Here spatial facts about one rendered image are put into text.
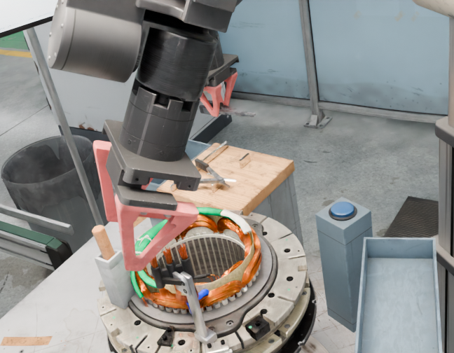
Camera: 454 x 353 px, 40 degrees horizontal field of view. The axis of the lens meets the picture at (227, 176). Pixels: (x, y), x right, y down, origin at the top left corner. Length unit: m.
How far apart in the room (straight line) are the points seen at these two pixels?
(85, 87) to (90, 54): 3.18
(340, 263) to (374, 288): 0.18
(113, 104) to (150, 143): 3.05
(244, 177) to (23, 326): 0.61
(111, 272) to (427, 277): 0.47
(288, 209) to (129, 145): 0.78
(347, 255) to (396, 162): 2.07
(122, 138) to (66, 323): 0.96
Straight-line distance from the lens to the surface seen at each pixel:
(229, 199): 1.15
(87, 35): 0.47
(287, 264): 0.94
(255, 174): 1.21
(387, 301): 0.97
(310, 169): 3.18
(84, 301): 1.48
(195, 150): 1.38
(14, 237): 1.84
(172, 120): 0.51
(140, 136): 0.52
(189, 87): 0.50
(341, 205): 1.13
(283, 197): 1.24
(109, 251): 0.89
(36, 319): 1.50
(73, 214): 2.58
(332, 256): 1.17
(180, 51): 0.49
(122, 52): 0.48
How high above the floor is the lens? 1.71
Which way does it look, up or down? 32 degrees down
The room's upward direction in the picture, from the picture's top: 12 degrees counter-clockwise
